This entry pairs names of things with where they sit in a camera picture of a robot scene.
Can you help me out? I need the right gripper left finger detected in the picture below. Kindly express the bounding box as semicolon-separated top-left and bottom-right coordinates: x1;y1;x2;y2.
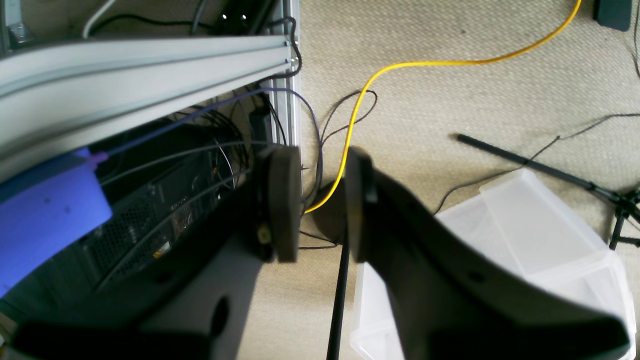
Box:
10;146;302;360

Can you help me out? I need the clear plastic storage box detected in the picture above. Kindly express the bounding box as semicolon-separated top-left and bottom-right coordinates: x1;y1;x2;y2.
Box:
350;167;638;360

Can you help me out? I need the yellow cable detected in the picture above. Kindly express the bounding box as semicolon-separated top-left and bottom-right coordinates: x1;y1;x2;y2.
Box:
304;0;583;215

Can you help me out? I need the black computer tower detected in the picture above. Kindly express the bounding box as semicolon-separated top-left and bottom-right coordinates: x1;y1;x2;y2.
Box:
1;120;269;322

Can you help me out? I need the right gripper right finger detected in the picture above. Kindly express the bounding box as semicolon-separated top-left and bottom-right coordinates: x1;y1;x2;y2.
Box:
343;146;631;360

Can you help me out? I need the black tripod stand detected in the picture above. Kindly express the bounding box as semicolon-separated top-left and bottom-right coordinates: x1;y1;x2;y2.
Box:
455;134;640;250

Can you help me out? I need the aluminium extrusion rail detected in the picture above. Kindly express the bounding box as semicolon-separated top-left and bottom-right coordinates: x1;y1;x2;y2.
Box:
272;0;303;148

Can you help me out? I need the black round stand base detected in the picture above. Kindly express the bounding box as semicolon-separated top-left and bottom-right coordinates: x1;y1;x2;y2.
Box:
311;181;350;360

